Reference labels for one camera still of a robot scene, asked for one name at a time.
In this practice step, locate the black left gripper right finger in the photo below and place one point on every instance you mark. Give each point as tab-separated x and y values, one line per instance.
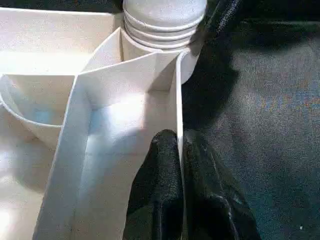
212	205

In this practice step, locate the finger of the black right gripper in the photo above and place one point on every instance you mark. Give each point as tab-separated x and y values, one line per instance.
215	20

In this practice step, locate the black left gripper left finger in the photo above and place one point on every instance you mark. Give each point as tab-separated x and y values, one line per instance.
157	187

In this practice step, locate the white plastic table leg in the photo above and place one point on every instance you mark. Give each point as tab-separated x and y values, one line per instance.
165	15

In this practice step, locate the white plastic table top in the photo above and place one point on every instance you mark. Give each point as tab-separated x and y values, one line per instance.
50	50

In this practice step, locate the black work mat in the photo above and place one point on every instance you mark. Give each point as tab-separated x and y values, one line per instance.
262	112

